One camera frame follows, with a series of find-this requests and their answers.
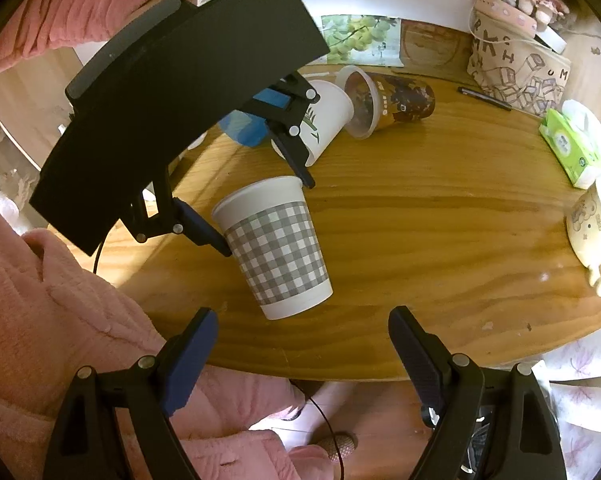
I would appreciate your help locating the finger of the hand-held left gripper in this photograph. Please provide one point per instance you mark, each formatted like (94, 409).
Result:
(200, 225)
(275, 99)

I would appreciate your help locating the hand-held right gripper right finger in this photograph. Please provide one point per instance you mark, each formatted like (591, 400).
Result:
(420, 360)

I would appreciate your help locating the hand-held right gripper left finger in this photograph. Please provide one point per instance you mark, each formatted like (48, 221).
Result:
(190, 365)

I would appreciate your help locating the grey checkered paper cup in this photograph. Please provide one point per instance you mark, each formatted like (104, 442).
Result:
(280, 255)

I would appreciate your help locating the person's left forearm pink sleeve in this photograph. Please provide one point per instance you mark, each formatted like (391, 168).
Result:
(80, 10)

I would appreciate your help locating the white paper cup green print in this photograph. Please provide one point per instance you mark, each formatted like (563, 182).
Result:
(328, 115)

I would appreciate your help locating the brown plastic cup clear lid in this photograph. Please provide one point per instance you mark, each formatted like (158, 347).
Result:
(400, 102)

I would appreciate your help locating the blue plastic container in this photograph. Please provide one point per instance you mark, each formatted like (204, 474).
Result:
(243, 130)

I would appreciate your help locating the grape picture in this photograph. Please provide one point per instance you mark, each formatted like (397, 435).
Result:
(360, 37)

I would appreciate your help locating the person in pink robe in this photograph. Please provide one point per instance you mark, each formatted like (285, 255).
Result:
(55, 320)

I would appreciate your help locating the brown wooden box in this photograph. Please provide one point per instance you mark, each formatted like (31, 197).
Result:
(430, 45)

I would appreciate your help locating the floral cloth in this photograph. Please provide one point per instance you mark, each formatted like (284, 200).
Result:
(585, 390)

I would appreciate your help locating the black pen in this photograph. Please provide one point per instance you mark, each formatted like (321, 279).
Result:
(485, 98)

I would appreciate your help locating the cream cartoon plush toy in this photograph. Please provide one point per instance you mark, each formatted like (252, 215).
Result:
(592, 235)

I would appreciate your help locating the canvas bag with letter print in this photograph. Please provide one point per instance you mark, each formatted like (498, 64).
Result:
(520, 75)

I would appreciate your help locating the pink round box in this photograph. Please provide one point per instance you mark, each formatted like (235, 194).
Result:
(505, 10)

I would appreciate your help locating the green tissue pack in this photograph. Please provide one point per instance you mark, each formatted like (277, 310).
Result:
(575, 145)

